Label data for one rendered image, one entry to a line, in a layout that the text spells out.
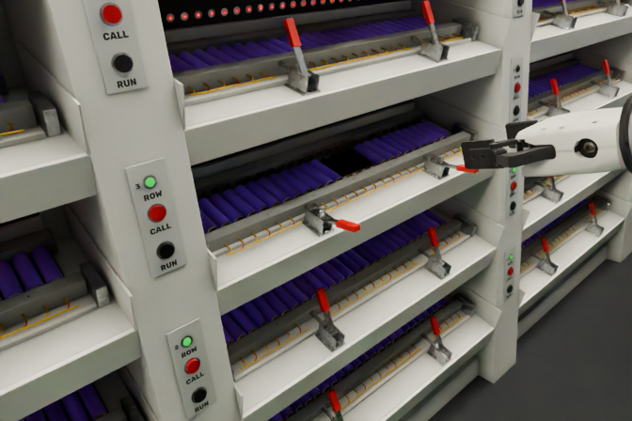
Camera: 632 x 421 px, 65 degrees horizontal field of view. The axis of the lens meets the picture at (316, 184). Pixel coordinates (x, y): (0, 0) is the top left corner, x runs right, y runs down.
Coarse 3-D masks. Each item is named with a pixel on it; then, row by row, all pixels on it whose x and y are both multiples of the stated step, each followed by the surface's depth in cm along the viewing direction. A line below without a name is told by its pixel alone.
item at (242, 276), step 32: (352, 128) 91; (448, 128) 100; (480, 128) 94; (224, 160) 75; (320, 160) 86; (448, 160) 90; (384, 192) 79; (416, 192) 80; (448, 192) 86; (384, 224) 76; (224, 256) 63; (256, 256) 64; (288, 256) 64; (320, 256) 69; (224, 288) 59; (256, 288) 63
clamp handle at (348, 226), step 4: (320, 212) 68; (320, 216) 68; (324, 216) 68; (324, 220) 67; (328, 220) 67; (332, 220) 67; (336, 220) 66; (340, 220) 66; (344, 220) 65; (332, 224) 66; (336, 224) 65; (340, 224) 65; (344, 224) 64; (348, 224) 64; (352, 224) 64; (356, 224) 64; (344, 228) 64; (348, 228) 64; (352, 228) 63; (356, 228) 63
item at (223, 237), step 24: (432, 144) 89; (456, 144) 92; (384, 168) 80; (408, 168) 85; (312, 192) 73; (336, 192) 74; (264, 216) 67; (288, 216) 69; (216, 240) 62; (240, 240) 64
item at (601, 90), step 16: (544, 64) 132; (560, 64) 136; (576, 64) 140; (592, 64) 141; (608, 64) 138; (624, 64) 135; (544, 80) 125; (560, 80) 126; (576, 80) 128; (592, 80) 128; (608, 80) 124; (624, 80) 136; (528, 96) 115; (544, 96) 114; (560, 96) 119; (576, 96) 123; (592, 96) 124; (608, 96) 124; (624, 96) 127; (528, 112) 112; (544, 112) 111; (560, 112) 109
